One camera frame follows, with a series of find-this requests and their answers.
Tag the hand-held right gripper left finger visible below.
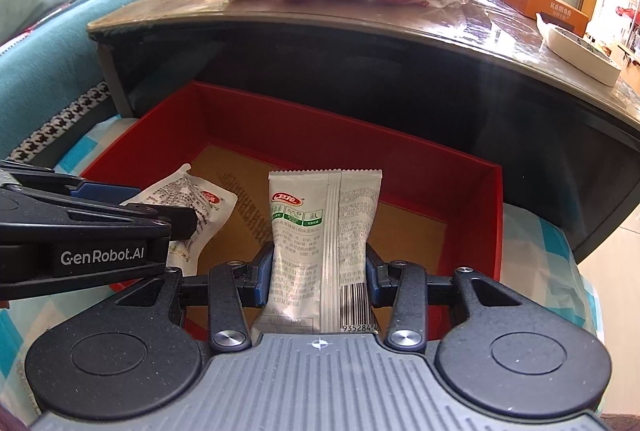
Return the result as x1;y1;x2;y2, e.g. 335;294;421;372
115;246;276;354

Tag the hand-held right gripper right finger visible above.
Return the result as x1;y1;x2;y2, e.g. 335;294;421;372
365;244;540;355

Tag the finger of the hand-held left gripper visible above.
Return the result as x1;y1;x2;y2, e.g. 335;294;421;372
0;160;147;208
118;203;199;243

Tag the white snack packet red label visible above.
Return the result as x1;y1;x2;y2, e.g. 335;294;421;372
120;163;239;280

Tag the grey snack packet green label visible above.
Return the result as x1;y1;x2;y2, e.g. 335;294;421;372
251;168;384;335

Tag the red cardboard box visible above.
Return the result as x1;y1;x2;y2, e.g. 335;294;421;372
80;80;504;343

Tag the houndstooth patterned cloth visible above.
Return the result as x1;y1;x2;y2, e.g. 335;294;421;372
9;80;112;164

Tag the teal blanket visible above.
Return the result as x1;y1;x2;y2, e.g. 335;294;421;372
0;0;217;152

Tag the blue white checkered cloth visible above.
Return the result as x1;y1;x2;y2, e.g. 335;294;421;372
0;113;607;412

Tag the dark coffee table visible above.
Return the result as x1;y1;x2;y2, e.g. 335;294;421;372
87;0;640;265

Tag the white tray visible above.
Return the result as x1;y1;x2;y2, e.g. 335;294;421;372
536;13;624;88

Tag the orange cardboard box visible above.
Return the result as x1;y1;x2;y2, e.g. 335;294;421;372
494;0;592;38

